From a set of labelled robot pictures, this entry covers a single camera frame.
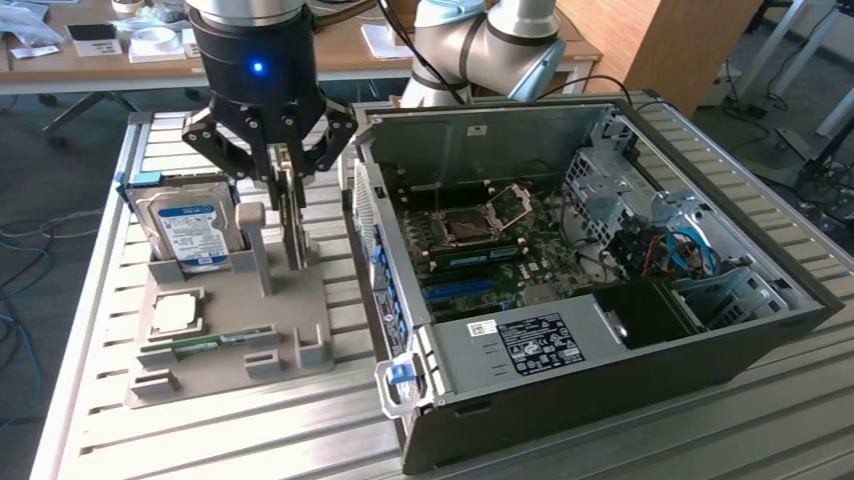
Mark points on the flat white box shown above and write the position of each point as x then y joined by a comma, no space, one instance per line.
156,56

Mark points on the white paper stack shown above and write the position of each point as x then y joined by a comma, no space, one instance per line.
383,42

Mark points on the grey parts rack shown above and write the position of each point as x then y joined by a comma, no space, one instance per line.
267,310

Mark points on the white tape roll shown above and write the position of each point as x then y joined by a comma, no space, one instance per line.
156,37

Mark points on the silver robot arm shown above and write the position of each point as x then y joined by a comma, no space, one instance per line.
507,30

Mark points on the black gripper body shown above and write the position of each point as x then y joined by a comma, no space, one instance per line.
260,75

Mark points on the wooden desk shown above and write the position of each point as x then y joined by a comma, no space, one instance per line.
100,67

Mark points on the small white box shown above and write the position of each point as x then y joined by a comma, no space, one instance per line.
189,45

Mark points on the blue expansion slot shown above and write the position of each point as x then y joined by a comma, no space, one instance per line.
460,290

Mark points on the white paper tag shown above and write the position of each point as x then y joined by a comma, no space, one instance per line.
33,52

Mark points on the silver CPU chip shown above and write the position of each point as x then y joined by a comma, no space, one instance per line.
175,314

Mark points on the silver perforated drive cage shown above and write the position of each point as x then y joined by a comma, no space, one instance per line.
600,200

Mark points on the beige tape roll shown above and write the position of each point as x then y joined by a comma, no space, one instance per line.
126,6

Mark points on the grey disk bay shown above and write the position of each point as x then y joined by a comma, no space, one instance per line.
727,300

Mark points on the brown cardboard box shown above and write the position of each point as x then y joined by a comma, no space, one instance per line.
400,10

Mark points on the blue case latch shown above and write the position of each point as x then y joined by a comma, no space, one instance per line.
397,375

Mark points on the white table frame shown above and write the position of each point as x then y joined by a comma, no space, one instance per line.
842,112

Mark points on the grey power supply unit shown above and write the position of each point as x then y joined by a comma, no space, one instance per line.
480,360

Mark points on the metal socket cover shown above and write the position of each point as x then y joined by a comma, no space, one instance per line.
509,205

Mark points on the black green graphics card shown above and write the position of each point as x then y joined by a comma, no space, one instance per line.
300,240

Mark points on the CPU socket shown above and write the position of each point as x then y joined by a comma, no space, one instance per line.
467,227

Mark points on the clear plastic bag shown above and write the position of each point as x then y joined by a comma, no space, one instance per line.
26,27
149,19

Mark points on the hard disk in blue caddy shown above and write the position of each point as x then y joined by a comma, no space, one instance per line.
189,225

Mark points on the green motherboard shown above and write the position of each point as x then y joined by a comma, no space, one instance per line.
533,270

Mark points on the black grey PC case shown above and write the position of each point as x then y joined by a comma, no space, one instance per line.
600,400

